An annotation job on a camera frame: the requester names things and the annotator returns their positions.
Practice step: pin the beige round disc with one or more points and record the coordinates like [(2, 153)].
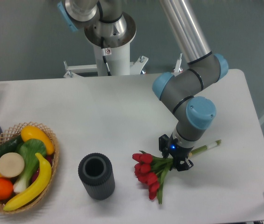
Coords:
[(11, 165)]

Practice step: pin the dark grey ribbed vase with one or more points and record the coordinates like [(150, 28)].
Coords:
[(96, 173)]

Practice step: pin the red tulip bouquet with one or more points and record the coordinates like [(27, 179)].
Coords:
[(152, 171)]

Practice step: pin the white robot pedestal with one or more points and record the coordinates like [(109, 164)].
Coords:
[(111, 46)]

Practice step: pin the orange fruit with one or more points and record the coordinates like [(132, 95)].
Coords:
[(6, 188)]

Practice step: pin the yellow banana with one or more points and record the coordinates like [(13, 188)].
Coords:
[(35, 189)]

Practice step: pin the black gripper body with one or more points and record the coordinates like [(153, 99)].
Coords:
[(178, 152)]

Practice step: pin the woven wicker basket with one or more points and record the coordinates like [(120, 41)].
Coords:
[(13, 132)]

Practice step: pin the red fruit in basket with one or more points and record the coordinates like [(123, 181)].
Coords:
[(36, 174)]

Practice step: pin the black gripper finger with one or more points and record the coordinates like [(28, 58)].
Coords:
[(182, 165), (165, 145)]

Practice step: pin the green bok choy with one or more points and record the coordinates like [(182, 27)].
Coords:
[(27, 151)]

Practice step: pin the green cucumber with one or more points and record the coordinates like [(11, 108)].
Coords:
[(10, 146)]

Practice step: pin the yellow lemon squash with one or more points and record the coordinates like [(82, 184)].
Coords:
[(33, 132)]

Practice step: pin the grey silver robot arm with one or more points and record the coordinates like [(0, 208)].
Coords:
[(179, 93)]

